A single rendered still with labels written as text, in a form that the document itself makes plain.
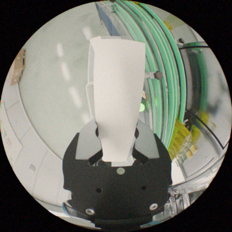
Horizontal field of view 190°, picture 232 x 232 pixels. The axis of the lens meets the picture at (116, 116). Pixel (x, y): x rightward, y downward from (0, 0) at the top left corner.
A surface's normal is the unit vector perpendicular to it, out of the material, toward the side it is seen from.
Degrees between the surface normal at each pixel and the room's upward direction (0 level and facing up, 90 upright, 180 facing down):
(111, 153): 0
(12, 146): 90
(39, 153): 90
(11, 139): 90
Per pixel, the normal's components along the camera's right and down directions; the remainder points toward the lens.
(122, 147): 0.03, 0.48
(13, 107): 0.95, -0.28
